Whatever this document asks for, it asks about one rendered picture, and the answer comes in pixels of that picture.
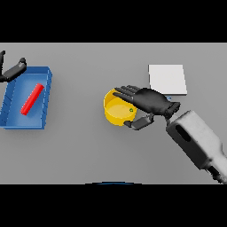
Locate red beaker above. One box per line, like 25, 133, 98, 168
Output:
20, 82, 45, 116

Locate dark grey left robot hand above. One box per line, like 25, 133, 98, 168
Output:
0, 50, 27, 83

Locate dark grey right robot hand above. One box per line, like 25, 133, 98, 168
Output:
113, 84, 182, 131

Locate yellow bowl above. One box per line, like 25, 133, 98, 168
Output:
103, 88, 138, 127

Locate pale square measuring scale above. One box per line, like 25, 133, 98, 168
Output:
148, 64, 188, 96

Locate blue tray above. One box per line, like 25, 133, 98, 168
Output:
0, 66, 53, 130

